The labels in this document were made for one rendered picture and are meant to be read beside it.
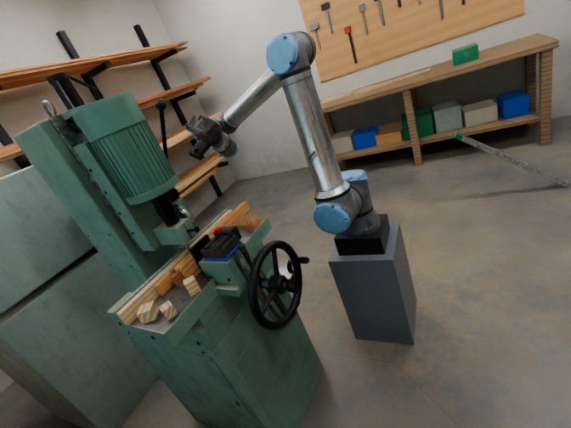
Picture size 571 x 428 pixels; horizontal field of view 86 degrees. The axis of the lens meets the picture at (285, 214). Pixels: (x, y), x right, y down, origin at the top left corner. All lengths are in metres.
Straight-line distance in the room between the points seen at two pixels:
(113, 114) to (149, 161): 0.16
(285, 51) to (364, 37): 2.89
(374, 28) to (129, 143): 3.28
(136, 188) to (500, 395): 1.57
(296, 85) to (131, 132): 0.54
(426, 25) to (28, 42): 3.77
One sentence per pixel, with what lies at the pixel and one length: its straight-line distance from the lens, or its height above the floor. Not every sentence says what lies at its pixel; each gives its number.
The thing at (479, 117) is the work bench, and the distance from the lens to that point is 3.64.
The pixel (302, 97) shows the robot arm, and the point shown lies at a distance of 1.12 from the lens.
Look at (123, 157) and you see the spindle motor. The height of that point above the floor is 1.34.
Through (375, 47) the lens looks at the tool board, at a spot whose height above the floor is 1.20.
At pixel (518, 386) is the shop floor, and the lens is 1.70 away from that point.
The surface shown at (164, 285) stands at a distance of 1.14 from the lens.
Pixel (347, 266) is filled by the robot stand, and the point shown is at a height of 0.52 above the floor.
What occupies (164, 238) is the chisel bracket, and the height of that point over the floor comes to 1.03.
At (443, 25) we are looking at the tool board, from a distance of 3.90.
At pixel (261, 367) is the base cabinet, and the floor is 0.46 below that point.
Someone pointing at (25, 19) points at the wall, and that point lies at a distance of 4.04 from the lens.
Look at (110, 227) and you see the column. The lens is 1.25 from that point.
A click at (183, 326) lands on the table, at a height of 0.87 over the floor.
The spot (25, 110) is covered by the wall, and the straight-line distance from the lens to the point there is 3.66.
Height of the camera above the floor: 1.42
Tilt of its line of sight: 25 degrees down
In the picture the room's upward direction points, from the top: 22 degrees counter-clockwise
